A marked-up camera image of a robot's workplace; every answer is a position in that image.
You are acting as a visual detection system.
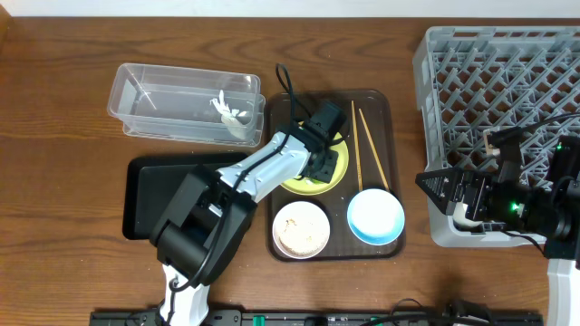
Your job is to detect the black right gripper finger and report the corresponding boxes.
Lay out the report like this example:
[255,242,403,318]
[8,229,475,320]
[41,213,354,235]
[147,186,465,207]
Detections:
[427,191,453,216]
[415,168,453,199]

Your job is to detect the wooden chopstick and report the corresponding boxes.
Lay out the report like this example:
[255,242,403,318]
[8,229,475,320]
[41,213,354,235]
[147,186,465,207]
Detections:
[358,109,391,192]
[351,101,363,192]

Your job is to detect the white bowl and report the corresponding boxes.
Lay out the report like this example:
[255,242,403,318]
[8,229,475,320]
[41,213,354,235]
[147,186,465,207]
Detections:
[271,201,331,260]

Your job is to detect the blue bowl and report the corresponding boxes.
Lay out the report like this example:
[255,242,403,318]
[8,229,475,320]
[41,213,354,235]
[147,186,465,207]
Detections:
[346,188,405,246]

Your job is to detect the rice and food scraps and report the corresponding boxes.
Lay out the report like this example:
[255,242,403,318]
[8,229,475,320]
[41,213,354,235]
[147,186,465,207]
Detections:
[279,219,325,254]

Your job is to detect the white tissue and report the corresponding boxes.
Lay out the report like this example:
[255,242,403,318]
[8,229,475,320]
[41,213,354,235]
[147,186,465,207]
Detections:
[210,90,250,139]

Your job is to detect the white paper cup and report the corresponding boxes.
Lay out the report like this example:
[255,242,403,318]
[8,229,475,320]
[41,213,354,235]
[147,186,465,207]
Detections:
[452,203,482,228]

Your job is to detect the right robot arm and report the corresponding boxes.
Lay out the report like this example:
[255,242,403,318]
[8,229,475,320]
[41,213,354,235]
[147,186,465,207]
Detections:
[415,129,579,325]

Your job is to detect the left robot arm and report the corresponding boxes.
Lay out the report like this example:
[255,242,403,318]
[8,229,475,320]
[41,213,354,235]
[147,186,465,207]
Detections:
[149,101,347,325]

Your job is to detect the yellow round plate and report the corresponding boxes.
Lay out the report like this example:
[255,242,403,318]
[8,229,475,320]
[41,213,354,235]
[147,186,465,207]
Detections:
[282,140,349,196]

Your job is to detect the dark brown serving tray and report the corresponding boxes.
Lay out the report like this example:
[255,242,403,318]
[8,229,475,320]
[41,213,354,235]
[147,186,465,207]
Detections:
[266,89,405,262]

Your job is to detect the clear plastic bin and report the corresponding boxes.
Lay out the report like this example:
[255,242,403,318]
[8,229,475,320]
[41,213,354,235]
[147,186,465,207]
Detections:
[107,63,266,148]

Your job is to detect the black plastic bin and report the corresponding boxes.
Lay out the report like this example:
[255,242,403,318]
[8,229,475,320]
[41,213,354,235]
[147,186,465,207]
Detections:
[122,152,247,240]

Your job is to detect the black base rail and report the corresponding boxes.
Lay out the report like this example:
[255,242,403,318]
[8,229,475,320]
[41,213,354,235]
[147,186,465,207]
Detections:
[89,310,544,326]

